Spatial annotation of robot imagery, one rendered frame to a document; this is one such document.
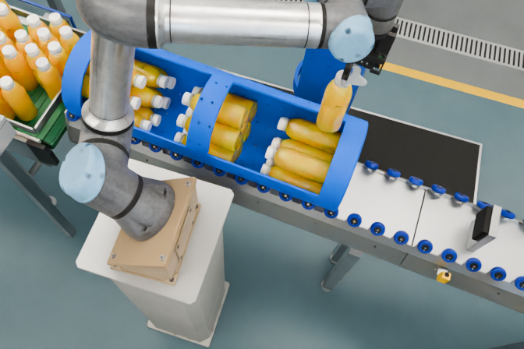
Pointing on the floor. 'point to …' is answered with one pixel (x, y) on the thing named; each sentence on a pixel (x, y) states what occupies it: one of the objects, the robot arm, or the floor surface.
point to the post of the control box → (34, 193)
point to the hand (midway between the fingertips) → (344, 75)
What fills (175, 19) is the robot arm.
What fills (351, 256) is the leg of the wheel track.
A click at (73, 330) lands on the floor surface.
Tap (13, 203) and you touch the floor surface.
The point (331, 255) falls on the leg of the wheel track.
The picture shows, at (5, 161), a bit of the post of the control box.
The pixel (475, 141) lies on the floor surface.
